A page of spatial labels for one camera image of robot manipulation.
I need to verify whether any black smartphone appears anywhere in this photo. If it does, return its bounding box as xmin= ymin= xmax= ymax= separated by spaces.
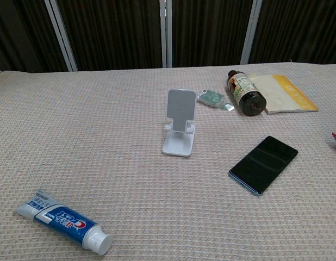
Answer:
xmin=228 ymin=135 xmax=298 ymax=196

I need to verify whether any white phone stand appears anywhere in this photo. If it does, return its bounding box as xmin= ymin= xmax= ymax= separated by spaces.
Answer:
xmin=162 ymin=89 xmax=197 ymax=158

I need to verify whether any brown bottle with white label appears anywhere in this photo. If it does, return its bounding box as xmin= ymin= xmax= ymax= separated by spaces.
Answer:
xmin=227 ymin=70 xmax=267 ymax=117

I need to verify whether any green white small packet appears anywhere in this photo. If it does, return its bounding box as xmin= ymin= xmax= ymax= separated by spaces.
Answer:
xmin=196 ymin=88 xmax=235 ymax=112

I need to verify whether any beige woven tablecloth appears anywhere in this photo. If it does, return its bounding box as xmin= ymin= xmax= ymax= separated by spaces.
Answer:
xmin=0 ymin=62 xmax=336 ymax=261

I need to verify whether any yellow and white book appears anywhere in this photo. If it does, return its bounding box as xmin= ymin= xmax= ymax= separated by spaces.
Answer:
xmin=248 ymin=72 xmax=319 ymax=115

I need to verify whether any blue white toothpaste tube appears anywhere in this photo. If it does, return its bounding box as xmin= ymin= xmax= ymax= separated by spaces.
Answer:
xmin=13 ymin=189 xmax=114 ymax=256

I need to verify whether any white partition frame post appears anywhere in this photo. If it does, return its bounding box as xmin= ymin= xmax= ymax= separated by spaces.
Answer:
xmin=159 ymin=0 xmax=173 ymax=69
xmin=240 ymin=0 xmax=263 ymax=65
xmin=43 ymin=0 xmax=78 ymax=72

